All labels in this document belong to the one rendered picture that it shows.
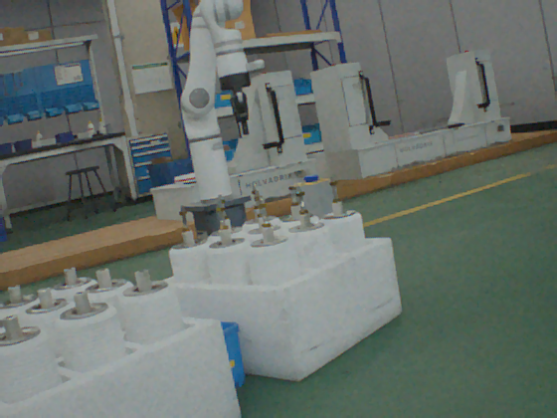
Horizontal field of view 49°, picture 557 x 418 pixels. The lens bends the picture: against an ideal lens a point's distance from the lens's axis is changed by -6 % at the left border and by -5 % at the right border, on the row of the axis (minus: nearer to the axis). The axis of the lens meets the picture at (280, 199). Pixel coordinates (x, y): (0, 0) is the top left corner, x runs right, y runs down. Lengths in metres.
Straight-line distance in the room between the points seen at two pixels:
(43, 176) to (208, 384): 8.64
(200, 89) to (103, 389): 1.02
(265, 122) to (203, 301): 2.52
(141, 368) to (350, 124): 3.18
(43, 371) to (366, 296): 0.73
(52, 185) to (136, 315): 8.63
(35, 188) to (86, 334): 8.65
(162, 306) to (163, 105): 6.84
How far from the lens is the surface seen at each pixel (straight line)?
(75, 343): 0.95
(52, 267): 3.07
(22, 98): 7.20
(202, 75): 1.75
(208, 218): 1.74
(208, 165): 1.75
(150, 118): 7.71
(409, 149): 4.20
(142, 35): 7.86
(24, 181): 9.54
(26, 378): 0.90
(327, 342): 1.26
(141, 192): 6.78
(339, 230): 1.38
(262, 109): 3.75
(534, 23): 6.92
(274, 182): 3.58
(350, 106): 4.00
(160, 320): 1.01
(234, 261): 1.28
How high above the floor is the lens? 0.46
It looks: 6 degrees down
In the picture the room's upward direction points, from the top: 11 degrees counter-clockwise
